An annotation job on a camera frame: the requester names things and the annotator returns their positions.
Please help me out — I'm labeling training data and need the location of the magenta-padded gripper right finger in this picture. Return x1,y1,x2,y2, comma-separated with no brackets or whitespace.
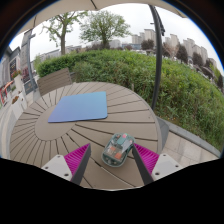
131,143,184,186

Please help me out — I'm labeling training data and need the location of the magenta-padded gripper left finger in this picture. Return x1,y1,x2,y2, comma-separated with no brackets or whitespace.
41,143,92,186

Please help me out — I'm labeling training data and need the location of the transparent green computer mouse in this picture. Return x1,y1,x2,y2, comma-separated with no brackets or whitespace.
101,132,136,166

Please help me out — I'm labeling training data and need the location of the blue rectangular mouse pad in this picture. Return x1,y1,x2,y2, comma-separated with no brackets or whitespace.
47,91,109,124

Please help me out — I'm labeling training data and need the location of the white flower planter box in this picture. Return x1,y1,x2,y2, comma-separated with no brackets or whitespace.
10,69,26,96
11,95,28,120

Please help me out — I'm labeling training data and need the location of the brown slatted outdoor chair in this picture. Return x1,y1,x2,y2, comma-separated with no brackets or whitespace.
36,67,74,98

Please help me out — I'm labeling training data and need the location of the green hedge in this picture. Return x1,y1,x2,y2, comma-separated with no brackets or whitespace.
33,49,224,152

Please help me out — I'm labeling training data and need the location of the dark curved umbrella pole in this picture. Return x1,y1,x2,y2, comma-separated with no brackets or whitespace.
148,4,166,112

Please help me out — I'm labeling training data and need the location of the dark standing sign board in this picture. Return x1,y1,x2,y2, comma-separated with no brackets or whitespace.
20,29,38,95

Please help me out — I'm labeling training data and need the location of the group of distant buildings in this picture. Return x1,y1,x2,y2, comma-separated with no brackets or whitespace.
131,28,218,69

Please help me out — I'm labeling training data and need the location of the tree with sparse crown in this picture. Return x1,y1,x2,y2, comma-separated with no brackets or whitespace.
42,10,89,56

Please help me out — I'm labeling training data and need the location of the tree with dense round crown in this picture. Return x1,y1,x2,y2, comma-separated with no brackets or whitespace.
79,9,132,50

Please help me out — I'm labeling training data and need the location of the beige umbrella canopy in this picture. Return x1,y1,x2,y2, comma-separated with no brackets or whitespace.
16,0,188,38

